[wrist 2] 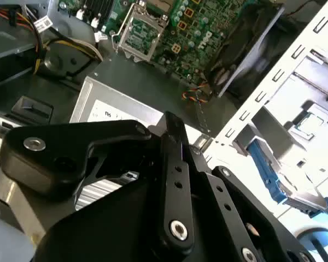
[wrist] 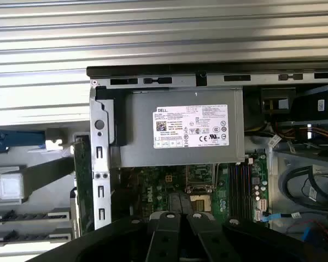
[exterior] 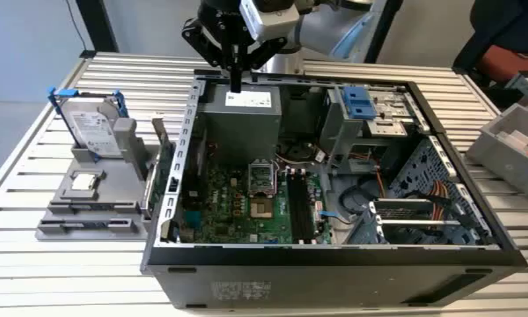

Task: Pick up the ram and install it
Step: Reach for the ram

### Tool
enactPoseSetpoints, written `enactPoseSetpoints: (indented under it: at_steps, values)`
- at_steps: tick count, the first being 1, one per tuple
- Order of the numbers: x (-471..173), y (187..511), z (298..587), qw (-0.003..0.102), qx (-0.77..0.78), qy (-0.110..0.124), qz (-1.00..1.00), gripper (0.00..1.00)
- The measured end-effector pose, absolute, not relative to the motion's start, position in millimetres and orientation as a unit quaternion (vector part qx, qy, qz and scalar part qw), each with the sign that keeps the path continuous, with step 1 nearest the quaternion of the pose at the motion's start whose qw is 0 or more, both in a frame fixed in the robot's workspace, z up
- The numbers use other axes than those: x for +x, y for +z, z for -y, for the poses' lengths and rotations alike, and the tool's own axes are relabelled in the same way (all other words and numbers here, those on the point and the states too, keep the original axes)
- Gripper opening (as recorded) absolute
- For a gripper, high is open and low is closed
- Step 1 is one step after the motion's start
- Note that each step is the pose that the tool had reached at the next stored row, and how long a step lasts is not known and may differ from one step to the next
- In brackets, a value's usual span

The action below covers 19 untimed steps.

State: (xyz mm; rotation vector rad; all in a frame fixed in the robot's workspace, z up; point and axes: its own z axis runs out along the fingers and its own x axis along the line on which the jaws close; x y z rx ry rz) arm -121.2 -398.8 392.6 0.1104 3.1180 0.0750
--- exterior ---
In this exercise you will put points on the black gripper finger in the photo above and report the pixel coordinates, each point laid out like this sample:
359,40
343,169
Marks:
201,49
264,53

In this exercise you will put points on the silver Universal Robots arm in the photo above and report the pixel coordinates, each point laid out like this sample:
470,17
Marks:
321,29

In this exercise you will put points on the RAM slot with white latches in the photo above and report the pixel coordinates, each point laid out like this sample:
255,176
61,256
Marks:
309,204
297,204

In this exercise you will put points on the blue plastic bay latch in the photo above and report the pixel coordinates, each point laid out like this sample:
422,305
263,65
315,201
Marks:
359,102

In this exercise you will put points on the grey power supply unit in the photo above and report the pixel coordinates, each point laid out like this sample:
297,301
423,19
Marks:
241,138

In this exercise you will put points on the grey metal drive cage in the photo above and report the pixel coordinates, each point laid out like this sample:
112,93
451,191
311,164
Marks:
333,145

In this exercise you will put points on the hard disk in blue carrier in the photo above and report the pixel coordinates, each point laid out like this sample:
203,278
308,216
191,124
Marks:
92,128

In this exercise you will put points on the green graphics card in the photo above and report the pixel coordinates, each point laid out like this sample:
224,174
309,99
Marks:
163,171

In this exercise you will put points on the metal locking lever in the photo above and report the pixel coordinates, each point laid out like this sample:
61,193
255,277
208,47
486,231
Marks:
276,178

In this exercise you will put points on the white four-pin connector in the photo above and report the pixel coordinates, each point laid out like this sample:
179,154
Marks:
233,181

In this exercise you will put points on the gold choke coil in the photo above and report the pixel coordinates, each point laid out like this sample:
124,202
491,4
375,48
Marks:
236,213
237,204
237,197

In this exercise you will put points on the CPU socket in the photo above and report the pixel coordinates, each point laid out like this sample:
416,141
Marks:
261,208

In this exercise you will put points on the grey parts rack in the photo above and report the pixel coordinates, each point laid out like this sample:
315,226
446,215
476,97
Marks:
113,191

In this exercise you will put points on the silver CPU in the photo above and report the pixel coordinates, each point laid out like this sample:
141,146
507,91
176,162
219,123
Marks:
83,182

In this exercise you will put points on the perforated metal disk bay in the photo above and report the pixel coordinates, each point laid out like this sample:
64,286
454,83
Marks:
418,165

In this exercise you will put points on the teal port block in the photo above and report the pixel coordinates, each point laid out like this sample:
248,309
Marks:
192,220

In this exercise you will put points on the green motherboard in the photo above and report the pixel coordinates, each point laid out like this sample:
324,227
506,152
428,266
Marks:
228,224

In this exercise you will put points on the black square chip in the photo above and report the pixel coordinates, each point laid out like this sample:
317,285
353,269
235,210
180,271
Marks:
223,230

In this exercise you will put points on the person in dark top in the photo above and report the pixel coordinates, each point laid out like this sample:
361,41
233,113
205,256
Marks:
510,20

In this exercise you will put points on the white block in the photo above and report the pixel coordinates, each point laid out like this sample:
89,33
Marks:
516,137

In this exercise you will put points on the grey plastic bin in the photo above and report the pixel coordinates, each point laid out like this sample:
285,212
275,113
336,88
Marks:
506,165

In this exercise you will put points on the black PC case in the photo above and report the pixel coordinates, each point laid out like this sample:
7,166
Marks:
289,287

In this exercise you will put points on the black frame post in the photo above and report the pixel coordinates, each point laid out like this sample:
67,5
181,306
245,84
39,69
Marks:
384,33
99,23

